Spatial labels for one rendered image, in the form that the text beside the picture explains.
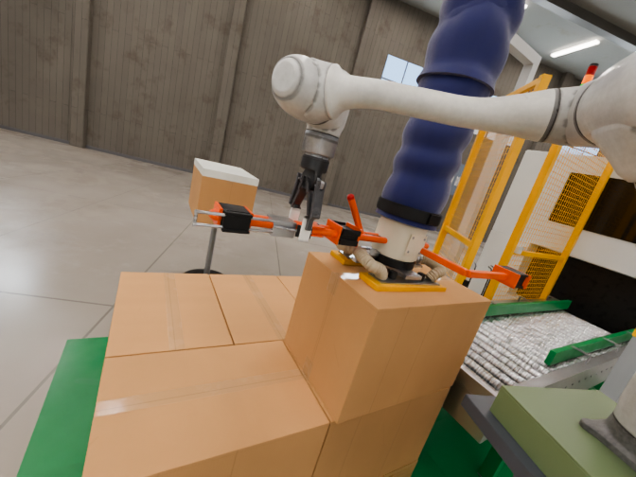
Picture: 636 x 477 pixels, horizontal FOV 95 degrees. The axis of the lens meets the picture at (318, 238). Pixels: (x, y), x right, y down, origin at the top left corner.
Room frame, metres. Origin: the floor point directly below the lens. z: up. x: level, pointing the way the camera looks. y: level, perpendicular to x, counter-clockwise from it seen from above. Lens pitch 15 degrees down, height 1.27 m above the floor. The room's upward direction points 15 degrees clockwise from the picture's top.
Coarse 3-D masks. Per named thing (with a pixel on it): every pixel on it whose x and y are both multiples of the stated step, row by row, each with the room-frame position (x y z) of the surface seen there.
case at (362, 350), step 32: (320, 256) 1.01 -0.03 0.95; (320, 288) 0.93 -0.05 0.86; (352, 288) 0.81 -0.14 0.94; (448, 288) 1.06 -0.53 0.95; (320, 320) 0.89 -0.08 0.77; (352, 320) 0.78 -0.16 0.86; (384, 320) 0.74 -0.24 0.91; (416, 320) 0.82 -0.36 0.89; (448, 320) 0.92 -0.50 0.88; (480, 320) 1.04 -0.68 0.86; (320, 352) 0.85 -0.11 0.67; (352, 352) 0.74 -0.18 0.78; (384, 352) 0.77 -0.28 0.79; (416, 352) 0.86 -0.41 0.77; (448, 352) 0.97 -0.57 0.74; (320, 384) 0.81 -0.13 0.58; (352, 384) 0.72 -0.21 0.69; (384, 384) 0.80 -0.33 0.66; (416, 384) 0.90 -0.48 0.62; (448, 384) 1.03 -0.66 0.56; (352, 416) 0.75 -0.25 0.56
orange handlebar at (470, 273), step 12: (216, 216) 0.68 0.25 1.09; (264, 216) 0.78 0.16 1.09; (324, 228) 0.83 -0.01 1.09; (372, 240) 0.94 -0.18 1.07; (384, 240) 0.97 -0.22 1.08; (420, 252) 0.99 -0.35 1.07; (432, 252) 0.96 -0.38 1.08; (444, 264) 0.90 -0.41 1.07; (456, 264) 0.88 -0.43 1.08; (468, 276) 0.84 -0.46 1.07; (480, 276) 0.87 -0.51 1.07; (492, 276) 0.90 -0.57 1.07; (504, 276) 0.94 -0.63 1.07
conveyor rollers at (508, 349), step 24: (528, 312) 2.29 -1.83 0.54; (552, 312) 2.46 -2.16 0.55; (480, 336) 1.60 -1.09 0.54; (504, 336) 1.68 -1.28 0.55; (528, 336) 1.79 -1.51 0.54; (552, 336) 1.91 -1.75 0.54; (576, 336) 2.07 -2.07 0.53; (600, 336) 2.17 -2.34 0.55; (480, 360) 1.33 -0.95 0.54; (504, 360) 1.39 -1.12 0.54; (528, 360) 1.46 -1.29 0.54; (576, 360) 1.64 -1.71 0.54; (504, 384) 1.20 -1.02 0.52
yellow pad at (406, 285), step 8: (392, 272) 0.92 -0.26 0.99; (368, 280) 0.87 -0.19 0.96; (376, 280) 0.87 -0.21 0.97; (384, 280) 0.88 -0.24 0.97; (392, 280) 0.90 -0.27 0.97; (400, 280) 0.93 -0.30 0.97; (408, 280) 0.95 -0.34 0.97; (416, 280) 0.98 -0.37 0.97; (424, 280) 1.00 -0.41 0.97; (376, 288) 0.83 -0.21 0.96; (384, 288) 0.85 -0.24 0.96; (392, 288) 0.86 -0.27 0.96; (400, 288) 0.88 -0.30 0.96; (408, 288) 0.90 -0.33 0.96; (416, 288) 0.92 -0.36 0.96; (424, 288) 0.95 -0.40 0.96; (432, 288) 0.97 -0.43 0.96; (440, 288) 0.99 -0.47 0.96
